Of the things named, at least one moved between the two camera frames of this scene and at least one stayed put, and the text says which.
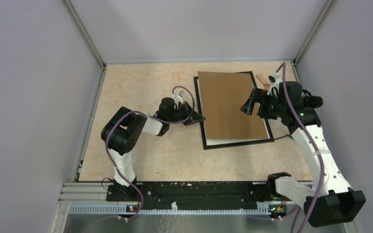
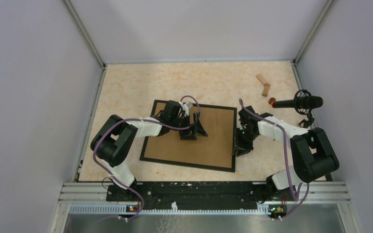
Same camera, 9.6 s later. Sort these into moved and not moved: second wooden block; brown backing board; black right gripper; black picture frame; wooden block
Moved: brown backing board; black picture frame; black right gripper
Not moved: wooden block; second wooden block
